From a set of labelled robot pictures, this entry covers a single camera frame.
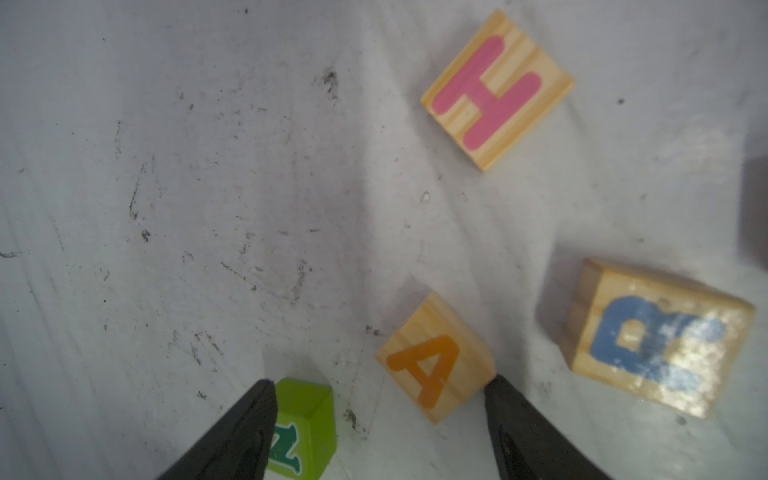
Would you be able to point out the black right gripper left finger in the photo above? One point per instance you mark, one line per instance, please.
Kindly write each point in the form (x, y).
(237, 446)

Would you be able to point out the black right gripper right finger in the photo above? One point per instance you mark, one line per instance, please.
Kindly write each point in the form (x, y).
(525, 444)

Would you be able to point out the wooden block orange A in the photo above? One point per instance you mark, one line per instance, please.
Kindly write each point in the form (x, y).
(437, 360)

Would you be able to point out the wooden block blue R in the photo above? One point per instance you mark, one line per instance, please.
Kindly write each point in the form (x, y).
(655, 335)

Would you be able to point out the green block letter N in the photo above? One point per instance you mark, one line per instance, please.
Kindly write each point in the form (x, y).
(304, 439)

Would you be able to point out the wooden block pink H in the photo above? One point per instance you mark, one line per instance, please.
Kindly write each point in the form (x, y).
(499, 87)

